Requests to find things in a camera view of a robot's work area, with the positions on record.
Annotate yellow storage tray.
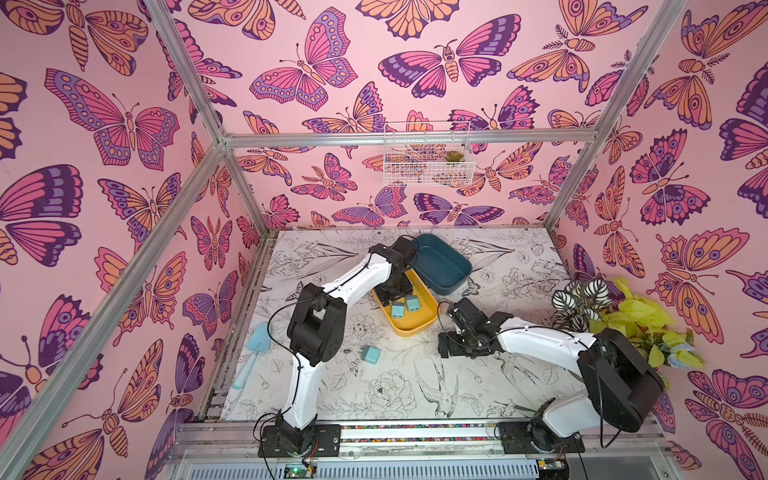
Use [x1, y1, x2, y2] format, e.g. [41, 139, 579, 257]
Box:
[373, 269, 439, 338]

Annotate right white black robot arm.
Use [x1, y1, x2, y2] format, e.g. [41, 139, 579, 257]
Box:
[438, 298, 665, 453]

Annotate teal plug one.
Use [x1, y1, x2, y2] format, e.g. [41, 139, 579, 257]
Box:
[391, 302, 406, 319]

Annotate white wire basket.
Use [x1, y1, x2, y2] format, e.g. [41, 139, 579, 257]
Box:
[380, 130, 476, 189]

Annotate light blue brush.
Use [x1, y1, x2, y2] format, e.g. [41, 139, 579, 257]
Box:
[232, 322, 272, 390]

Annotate small green plant in basket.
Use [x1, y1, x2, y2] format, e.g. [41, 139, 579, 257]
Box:
[444, 150, 465, 163]

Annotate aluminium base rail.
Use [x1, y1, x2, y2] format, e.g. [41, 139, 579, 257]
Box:
[160, 418, 684, 479]

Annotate teal plug two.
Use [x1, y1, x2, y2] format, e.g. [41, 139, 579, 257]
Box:
[405, 295, 421, 312]

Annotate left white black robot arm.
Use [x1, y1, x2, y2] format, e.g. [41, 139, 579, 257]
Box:
[274, 236, 418, 456]

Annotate green potted plant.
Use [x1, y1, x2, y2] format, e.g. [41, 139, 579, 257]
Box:
[551, 277, 705, 370]

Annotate dark teal storage tray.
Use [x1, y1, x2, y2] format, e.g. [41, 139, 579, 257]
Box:
[412, 233, 473, 296]

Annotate teal plug five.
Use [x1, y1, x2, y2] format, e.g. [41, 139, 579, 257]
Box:
[361, 345, 381, 365]

